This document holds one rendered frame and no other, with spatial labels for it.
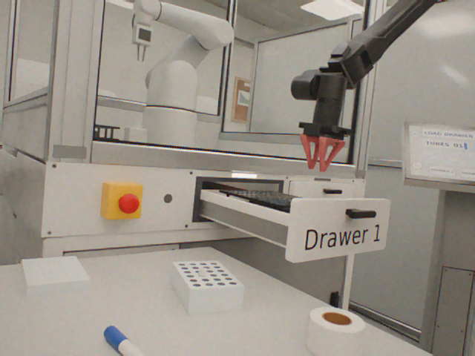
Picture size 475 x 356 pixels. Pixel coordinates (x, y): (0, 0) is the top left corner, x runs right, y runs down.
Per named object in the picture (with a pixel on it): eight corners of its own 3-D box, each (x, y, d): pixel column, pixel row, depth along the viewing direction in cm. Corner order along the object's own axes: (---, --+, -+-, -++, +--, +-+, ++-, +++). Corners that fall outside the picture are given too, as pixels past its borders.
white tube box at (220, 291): (242, 310, 56) (244, 285, 56) (188, 314, 53) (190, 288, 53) (216, 281, 67) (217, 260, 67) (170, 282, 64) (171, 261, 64)
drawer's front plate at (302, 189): (350, 216, 126) (354, 184, 125) (290, 219, 108) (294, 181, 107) (346, 215, 127) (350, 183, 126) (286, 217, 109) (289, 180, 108)
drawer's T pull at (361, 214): (376, 218, 71) (377, 211, 71) (352, 219, 66) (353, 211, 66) (360, 214, 74) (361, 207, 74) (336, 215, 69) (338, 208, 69)
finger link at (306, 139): (313, 168, 87) (320, 128, 86) (338, 173, 81) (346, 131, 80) (293, 166, 82) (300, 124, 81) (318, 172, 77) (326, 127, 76)
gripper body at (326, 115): (315, 133, 87) (321, 101, 86) (352, 138, 79) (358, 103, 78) (296, 129, 83) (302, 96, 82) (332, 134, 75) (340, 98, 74)
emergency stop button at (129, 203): (139, 214, 73) (141, 194, 73) (119, 214, 71) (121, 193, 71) (133, 211, 76) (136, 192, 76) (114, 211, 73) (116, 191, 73)
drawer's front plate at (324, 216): (385, 249, 81) (391, 199, 80) (291, 263, 63) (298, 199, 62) (378, 247, 82) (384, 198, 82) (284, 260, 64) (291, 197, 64)
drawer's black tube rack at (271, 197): (333, 232, 85) (337, 204, 85) (277, 236, 74) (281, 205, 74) (269, 213, 102) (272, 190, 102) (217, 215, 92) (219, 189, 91)
